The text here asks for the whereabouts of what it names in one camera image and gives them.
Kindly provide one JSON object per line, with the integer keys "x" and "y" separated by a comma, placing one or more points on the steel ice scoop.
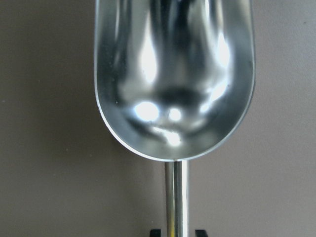
{"x": 173, "y": 80}

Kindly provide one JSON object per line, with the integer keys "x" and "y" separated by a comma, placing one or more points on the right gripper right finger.
{"x": 200, "y": 233}

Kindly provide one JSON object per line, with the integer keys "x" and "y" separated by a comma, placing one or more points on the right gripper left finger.
{"x": 155, "y": 233}

